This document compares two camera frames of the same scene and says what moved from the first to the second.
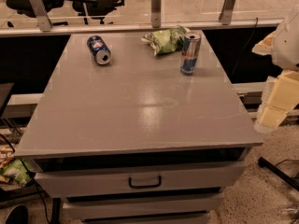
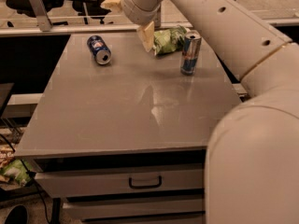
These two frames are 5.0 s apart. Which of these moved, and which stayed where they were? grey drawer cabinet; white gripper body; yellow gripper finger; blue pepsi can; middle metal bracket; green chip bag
Moved: yellow gripper finger; white gripper body
Stayed: green chip bag; blue pepsi can; grey drawer cabinet; middle metal bracket
